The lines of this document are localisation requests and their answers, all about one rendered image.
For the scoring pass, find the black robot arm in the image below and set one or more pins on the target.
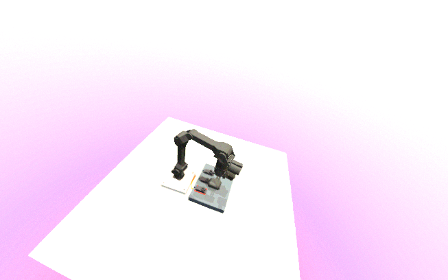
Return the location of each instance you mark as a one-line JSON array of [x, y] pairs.
[[223, 152]]

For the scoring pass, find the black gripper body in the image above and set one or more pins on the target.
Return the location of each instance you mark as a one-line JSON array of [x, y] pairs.
[[215, 183]]

